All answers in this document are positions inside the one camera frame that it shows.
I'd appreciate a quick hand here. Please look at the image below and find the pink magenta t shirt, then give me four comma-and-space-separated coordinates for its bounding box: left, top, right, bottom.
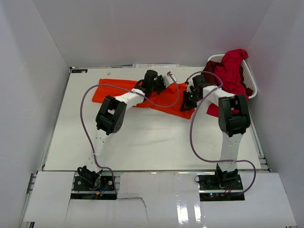
206, 48, 249, 118

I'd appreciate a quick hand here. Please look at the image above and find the white perforated laundry basket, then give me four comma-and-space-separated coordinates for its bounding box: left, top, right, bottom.
208, 54, 257, 99

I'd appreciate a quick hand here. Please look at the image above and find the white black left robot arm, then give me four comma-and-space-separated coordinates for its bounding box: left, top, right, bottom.
77, 70, 174, 190

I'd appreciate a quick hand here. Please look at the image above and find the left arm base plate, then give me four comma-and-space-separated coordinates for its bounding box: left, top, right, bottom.
71, 176, 117, 200

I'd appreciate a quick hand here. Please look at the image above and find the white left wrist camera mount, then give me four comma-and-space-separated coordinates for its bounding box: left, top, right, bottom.
162, 74, 177, 88

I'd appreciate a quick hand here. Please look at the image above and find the printed paper sheet at wall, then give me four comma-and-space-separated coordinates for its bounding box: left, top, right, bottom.
132, 64, 180, 68

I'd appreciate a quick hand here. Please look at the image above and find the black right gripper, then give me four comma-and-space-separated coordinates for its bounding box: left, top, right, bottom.
180, 90, 202, 112

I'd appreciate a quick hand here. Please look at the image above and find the orange t shirt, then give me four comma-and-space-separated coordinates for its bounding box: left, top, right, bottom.
92, 79, 195, 119

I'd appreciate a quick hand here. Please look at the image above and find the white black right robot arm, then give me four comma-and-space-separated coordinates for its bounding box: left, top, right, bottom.
180, 74, 251, 190

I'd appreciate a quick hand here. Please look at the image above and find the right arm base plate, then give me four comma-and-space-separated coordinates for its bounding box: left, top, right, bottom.
194, 175, 245, 202

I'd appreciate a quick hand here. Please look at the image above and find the maroon t shirt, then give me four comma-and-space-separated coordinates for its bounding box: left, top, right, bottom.
204, 61, 253, 99

